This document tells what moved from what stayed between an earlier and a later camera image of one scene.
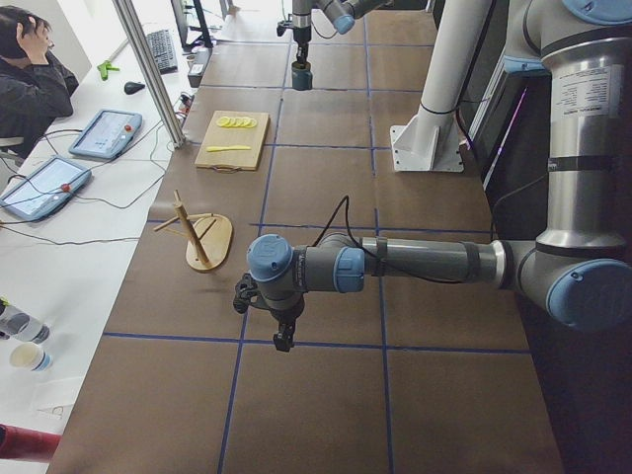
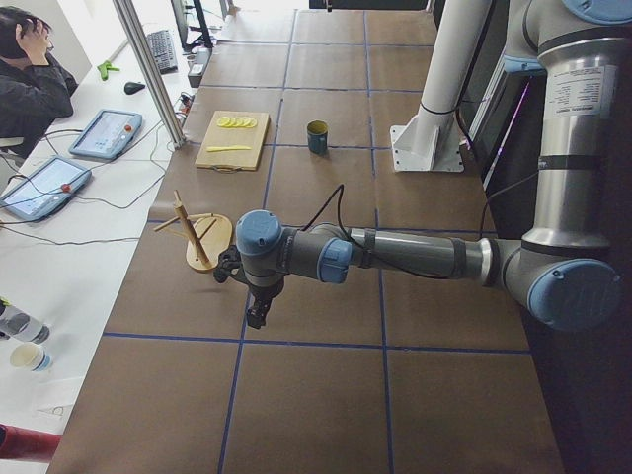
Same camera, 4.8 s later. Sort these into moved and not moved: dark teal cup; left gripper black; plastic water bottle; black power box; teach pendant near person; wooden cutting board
Moved: dark teal cup; left gripper black
Not moved: teach pendant near person; wooden cutting board; plastic water bottle; black power box
